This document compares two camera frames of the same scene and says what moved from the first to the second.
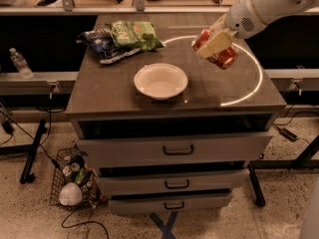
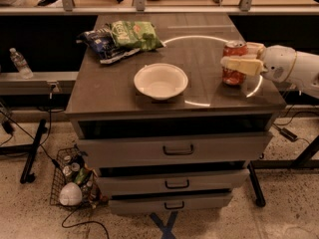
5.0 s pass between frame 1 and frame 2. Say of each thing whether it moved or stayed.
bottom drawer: stayed
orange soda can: moved
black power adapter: stayed
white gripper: moved
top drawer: stayed
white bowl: stayed
